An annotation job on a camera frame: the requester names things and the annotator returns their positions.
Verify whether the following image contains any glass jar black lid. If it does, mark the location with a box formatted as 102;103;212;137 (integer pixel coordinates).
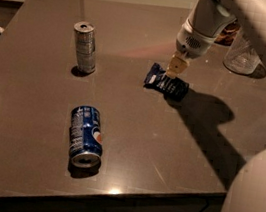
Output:
216;22;240;46

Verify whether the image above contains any silver energy drink can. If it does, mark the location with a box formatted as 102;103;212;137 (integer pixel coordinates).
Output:
74;21;96;74

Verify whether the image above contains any blue pepsi can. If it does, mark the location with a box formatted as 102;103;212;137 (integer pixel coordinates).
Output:
68;105;103;168

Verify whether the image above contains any clear plastic cup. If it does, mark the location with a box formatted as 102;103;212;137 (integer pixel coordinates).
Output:
223;29;260;75

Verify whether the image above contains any blue rxbar wrapper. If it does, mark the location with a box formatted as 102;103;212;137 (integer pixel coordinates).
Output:
144;63;189;101

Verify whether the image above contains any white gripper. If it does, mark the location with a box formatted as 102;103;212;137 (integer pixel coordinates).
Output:
166;0;236;78

